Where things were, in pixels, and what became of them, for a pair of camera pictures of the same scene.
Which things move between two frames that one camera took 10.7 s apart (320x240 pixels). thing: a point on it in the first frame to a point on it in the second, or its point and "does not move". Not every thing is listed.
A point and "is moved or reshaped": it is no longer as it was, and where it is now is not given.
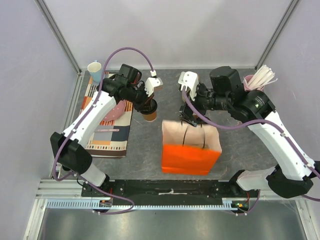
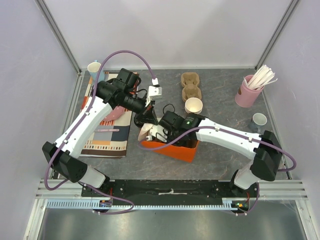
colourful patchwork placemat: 110,139 does not move
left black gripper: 139,107 to 147,115
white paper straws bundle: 262,77 does not move
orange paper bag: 189,150 is moved or reshaped
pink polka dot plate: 116,112 does not move
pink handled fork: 108,130 does not move
